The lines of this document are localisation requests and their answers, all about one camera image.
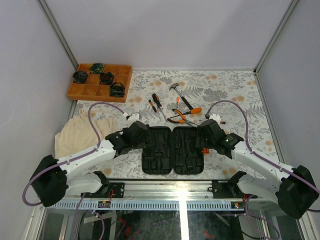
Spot small black orange screwdriver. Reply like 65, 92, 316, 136
148, 99, 161, 119

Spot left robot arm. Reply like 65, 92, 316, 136
30, 121, 152, 207

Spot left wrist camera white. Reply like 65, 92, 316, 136
126, 113, 141, 122

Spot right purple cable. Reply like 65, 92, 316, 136
204, 100, 320, 214

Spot dark rolled band centre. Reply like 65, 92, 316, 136
99, 71, 114, 85

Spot cream cloth bag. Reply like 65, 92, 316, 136
54, 109, 119, 159

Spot large black orange screwdriver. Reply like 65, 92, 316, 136
152, 93, 168, 122

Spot floral table cloth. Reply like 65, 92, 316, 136
72, 69, 285, 180

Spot wooden compartment tray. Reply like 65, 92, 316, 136
67, 63, 133, 103

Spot black plastic tool case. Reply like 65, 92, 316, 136
141, 126, 205, 175

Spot steel claw hammer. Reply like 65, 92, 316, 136
169, 83, 194, 110

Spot orange handled long-nose pliers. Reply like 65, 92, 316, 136
169, 107, 202, 119

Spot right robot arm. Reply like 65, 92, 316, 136
196, 119, 320, 220

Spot dark rolled fabric band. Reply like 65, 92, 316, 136
109, 82, 125, 98

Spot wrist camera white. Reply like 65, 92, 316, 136
126, 113, 141, 122
209, 113, 221, 124

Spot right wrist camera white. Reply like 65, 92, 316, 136
209, 113, 221, 124

